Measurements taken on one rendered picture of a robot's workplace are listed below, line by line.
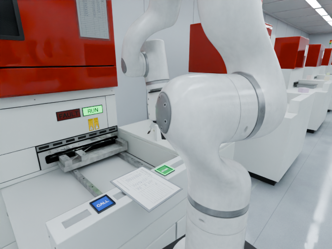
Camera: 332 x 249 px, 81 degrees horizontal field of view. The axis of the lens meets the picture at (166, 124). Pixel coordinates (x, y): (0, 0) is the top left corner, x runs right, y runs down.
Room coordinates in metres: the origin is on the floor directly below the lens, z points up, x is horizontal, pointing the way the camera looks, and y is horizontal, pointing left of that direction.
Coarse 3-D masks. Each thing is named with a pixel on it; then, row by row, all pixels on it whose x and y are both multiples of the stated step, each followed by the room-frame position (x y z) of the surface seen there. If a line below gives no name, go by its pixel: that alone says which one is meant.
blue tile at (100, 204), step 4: (100, 200) 0.49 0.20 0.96; (104, 200) 0.49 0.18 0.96; (108, 200) 0.49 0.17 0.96; (92, 204) 0.47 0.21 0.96; (96, 204) 0.47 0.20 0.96; (100, 204) 0.47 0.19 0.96; (104, 204) 0.47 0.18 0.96; (108, 204) 0.47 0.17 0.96; (96, 208) 0.45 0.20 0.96; (100, 208) 0.45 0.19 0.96
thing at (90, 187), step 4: (72, 172) 0.85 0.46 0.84; (76, 172) 0.83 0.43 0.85; (76, 176) 0.81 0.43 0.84; (80, 176) 0.79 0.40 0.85; (80, 180) 0.78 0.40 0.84; (84, 180) 0.76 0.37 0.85; (88, 180) 0.76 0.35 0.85; (84, 184) 0.75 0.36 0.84; (88, 184) 0.73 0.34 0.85; (92, 184) 0.73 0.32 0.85; (88, 188) 0.72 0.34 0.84; (92, 188) 0.70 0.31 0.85; (96, 188) 0.70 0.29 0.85; (92, 192) 0.69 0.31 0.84; (96, 192) 0.68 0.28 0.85; (100, 192) 0.68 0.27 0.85; (96, 196) 0.67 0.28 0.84
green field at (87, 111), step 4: (84, 108) 1.03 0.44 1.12; (88, 108) 1.05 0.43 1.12; (92, 108) 1.07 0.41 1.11; (96, 108) 1.08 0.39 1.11; (100, 108) 1.10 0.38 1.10; (84, 112) 1.03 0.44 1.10; (88, 112) 1.05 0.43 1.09; (92, 112) 1.06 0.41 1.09; (96, 112) 1.08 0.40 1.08; (100, 112) 1.10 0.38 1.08
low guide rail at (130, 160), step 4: (120, 152) 1.05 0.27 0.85; (120, 156) 1.03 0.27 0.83; (124, 156) 1.00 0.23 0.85; (128, 156) 1.00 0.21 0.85; (124, 160) 1.00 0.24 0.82; (128, 160) 0.97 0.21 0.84; (132, 160) 0.95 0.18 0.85; (136, 160) 0.95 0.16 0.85; (132, 164) 0.95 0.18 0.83; (136, 164) 0.92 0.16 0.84; (140, 164) 0.91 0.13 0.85; (148, 168) 0.86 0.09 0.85; (152, 168) 0.86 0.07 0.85
